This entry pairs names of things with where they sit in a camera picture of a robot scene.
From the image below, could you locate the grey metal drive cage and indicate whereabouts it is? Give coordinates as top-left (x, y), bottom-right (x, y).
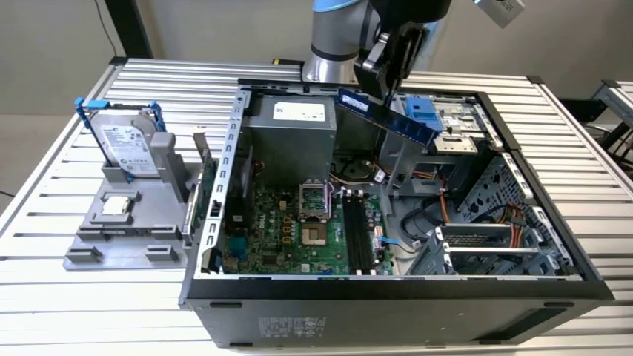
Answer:
top-left (379, 96), bottom-right (489, 194)

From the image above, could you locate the black PC case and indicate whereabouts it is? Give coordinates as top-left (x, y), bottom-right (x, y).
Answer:
top-left (177, 76), bottom-right (614, 349)

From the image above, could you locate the grey parts rack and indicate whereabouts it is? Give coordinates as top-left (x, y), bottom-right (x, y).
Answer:
top-left (61, 133), bottom-right (198, 274)

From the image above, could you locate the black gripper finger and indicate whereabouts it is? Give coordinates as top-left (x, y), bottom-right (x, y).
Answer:
top-left (394, 21), bottom-right (430, 81)
top-left (355, 35), bottom-right (402, 108)

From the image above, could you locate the grey power supply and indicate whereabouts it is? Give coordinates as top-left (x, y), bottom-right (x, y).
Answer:
top-left (241, 94), bottom-right (339, 186)

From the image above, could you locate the metal slat side table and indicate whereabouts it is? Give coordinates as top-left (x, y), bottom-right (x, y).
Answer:
top-left (590, 79), bottom-right (633, 127)

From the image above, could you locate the black RAM slot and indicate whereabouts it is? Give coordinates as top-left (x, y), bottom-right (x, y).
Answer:
top-left (343, 189), bottom-right (365, 275)
top-left (354, 189), bottom-right (375, 275)

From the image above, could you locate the green graphics card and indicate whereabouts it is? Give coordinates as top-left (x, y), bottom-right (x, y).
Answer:
top-left (181, 125), bottom-right (221, 248)

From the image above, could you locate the thin wire locking lever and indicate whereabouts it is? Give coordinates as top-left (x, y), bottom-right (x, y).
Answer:
top-left (323, 181), bottom-right (345, 222)

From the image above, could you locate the red yellow wire bundle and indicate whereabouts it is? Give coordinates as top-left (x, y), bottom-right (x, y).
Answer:
top-left (493, 203), bottom-right (527, 249)

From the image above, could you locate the silver CPU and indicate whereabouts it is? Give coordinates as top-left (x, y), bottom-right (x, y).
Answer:
top-left (101, 198), bottom-right (132, 216)

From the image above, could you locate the orange wire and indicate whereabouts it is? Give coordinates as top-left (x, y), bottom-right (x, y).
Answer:
top-left (437, 177), bottom-right (450, 225)

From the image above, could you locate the black cooler fan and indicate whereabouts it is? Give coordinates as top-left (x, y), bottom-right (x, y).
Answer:
top-left (330, 157), bottom-right (386, 186)

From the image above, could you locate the black post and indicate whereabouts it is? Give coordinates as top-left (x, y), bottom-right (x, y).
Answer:
top-left (101, 0), bottom-right (154, 59)

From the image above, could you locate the black wire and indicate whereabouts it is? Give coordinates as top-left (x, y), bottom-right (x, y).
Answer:
top-left (398, 206), bottom-right (441, 246)

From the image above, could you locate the blue plastic drive carrier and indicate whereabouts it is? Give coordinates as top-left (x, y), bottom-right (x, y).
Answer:
top-left (402, 96), bottom-right (441, 131)

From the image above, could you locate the hard disk in blue carrier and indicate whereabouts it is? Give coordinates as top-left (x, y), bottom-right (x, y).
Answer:
top-left (73, 98), bottom-right (166, 185)

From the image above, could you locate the green motherboard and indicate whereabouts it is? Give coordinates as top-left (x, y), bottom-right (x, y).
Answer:
top-left (221, 181), bottom-right (397, 277)

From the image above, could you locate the black box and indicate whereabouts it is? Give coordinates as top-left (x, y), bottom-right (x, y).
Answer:
top-left (558, 98), bottom-right (609, 123)

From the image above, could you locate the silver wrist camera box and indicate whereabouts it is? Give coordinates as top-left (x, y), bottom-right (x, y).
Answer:
top-left (473, 0), bottom-right (526, 30)

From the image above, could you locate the blue wire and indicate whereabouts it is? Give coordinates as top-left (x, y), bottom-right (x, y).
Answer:
top-left (377, 235), bottom-right (414, 248)

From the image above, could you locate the metal socket cover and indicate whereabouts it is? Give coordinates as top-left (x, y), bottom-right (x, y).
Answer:
top-left (298, 177), bottom-right (331, 220)

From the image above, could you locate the grey metal disk bay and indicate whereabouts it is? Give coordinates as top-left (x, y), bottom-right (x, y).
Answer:
top-left (409, 222), bottom-right (574, 277)

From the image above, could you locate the CPU socket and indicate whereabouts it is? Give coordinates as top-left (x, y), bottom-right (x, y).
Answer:
top-left (298, 218), bottom-right (330, 249)

